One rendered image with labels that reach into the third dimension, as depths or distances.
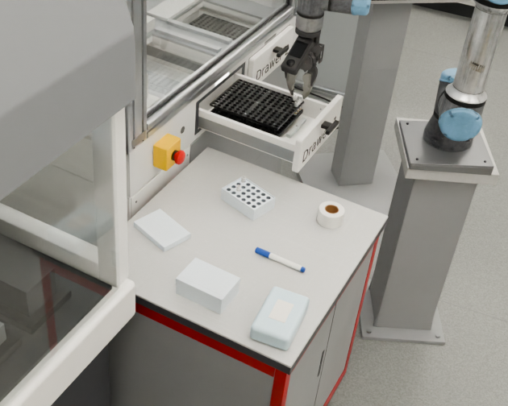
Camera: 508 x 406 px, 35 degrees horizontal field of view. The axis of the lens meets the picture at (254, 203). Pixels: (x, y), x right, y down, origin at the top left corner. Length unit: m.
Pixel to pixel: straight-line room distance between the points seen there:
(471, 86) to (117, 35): 1.19
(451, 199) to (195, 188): 0.83
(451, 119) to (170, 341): 0.98
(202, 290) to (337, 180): 1.73
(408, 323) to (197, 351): 1.18
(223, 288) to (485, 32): 0.96
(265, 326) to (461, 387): 1.21
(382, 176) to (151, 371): 1.82
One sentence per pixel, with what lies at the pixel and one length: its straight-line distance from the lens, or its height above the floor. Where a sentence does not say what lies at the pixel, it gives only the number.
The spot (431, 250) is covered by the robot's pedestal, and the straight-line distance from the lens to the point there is 2.71.
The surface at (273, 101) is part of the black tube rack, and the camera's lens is 2.37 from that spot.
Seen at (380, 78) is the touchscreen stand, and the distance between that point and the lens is 3.23.
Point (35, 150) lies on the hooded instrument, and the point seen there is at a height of 1.41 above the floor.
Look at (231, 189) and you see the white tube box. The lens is 2.17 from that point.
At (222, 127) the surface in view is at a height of 0.87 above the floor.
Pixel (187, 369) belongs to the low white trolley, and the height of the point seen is 0.56.
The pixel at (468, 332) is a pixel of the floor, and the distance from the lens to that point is 3.06.
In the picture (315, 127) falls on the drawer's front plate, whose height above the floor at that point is 0.92.
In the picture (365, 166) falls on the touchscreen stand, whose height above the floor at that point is 0.14.
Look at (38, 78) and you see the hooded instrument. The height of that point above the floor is 1.52.
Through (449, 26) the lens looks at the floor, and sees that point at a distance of 5.16.
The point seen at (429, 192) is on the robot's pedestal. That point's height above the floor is 0.64.
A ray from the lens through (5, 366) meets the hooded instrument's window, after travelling 1.48.
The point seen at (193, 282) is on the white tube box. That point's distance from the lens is 1.87.
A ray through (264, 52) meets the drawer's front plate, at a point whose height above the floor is 0.92.
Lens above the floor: 2.13
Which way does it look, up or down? 39 degrees down
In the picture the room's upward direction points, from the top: 6 degrees clockwise
